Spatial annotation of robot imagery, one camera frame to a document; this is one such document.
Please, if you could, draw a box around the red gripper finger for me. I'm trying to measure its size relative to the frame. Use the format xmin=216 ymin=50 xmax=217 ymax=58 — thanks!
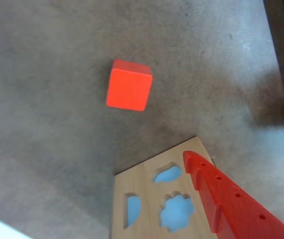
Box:
xmin=183 ymin=150 xmax=284 ymax=239

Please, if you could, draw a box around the red cube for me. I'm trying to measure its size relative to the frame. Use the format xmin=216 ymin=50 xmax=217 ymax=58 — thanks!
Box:
xmin=105 ymin=58 xmax=153 ymax=112

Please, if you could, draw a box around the wooden shape sorter box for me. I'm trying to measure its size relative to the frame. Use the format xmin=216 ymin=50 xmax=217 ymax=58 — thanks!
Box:
xmin=109 ymin=135 xmax=218 ymax=239

